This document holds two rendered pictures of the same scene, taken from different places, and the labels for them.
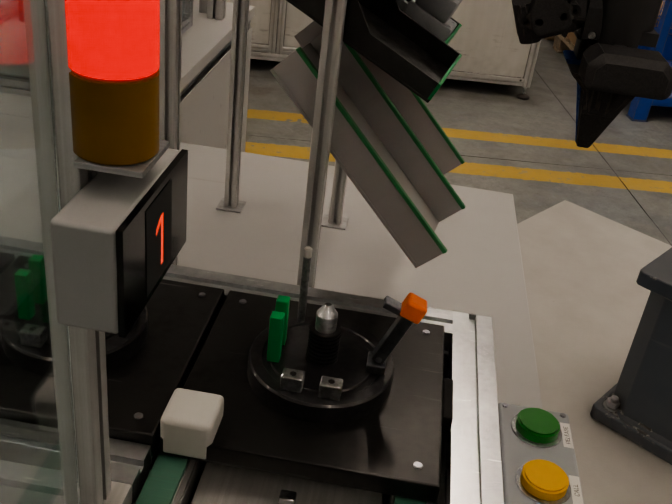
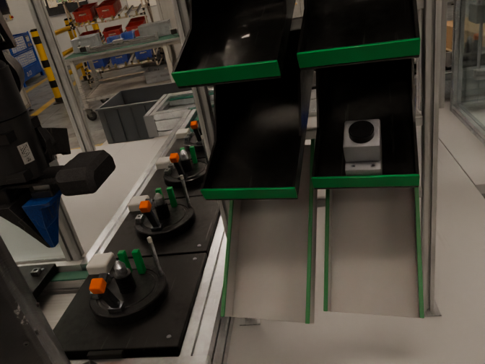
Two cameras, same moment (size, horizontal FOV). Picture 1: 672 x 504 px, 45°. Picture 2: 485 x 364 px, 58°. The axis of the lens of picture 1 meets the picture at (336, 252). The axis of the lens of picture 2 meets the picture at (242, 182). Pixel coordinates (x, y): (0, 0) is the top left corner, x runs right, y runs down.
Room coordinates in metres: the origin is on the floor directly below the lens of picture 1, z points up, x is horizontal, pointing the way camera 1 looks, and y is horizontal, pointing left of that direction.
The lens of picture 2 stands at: (0.93, -0.61, 1.47)
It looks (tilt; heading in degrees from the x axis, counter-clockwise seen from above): 26 degrees down; 97
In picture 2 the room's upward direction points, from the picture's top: 11 degrees counter-clockwise
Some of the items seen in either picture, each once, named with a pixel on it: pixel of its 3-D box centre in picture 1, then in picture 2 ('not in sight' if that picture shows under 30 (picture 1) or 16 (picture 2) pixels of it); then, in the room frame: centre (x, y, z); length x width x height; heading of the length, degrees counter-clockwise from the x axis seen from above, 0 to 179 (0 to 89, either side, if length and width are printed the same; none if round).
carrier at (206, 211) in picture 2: (72, 296); (161, 207); (0.63, 0.25, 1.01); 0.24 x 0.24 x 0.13; 86
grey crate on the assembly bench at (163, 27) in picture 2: not in sight; (155, 29); (-0.57, 5.41, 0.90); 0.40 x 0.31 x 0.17; 5
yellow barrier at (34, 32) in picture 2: not in sight; (78, 49); (-2.73, 7.81, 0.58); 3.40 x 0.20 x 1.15; 95
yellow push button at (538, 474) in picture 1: (543, 482); not in sight; (0.52, -0.20, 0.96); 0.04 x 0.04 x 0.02
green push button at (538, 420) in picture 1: (536, 428); not in sight; (0.59, -0.21, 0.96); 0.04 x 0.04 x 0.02
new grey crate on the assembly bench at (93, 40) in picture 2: not in sight; (86, 42); (-1.48, 5.29, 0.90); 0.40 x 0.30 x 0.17; 97
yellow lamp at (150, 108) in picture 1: (115, 109); not in sight; (0.44, 0.14, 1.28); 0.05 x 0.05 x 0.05
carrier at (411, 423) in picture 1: (323, 338); (124, 278); (0.62, 0.00, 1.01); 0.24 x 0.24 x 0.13; 86
